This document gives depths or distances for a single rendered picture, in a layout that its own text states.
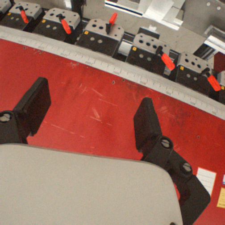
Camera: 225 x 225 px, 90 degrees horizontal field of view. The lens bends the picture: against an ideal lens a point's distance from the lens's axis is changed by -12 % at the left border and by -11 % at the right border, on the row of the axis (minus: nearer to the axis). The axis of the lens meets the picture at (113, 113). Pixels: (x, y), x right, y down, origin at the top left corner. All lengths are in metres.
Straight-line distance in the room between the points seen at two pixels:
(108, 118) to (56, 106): 0.17
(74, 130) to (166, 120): 0.30
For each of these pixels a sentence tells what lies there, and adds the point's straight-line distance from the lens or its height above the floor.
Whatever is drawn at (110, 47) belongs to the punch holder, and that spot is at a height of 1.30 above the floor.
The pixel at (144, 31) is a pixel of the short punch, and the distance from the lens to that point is 0.67.
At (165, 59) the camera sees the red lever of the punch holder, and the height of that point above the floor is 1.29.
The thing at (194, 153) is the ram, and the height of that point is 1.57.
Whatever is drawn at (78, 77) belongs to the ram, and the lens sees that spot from 0.46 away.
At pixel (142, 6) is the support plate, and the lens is 0.74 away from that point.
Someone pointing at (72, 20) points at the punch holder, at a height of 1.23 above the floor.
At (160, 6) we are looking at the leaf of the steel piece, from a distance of 0.73.
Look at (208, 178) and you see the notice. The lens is 0.55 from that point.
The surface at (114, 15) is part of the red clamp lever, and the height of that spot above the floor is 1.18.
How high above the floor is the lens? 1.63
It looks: 14 degrees down
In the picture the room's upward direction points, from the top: 159 degrees counter-clockwise
